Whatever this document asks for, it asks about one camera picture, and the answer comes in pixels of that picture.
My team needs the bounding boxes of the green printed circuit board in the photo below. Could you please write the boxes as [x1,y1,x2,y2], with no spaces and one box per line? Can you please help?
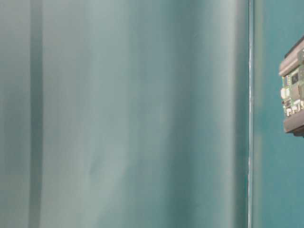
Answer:
[281,65,304,117]

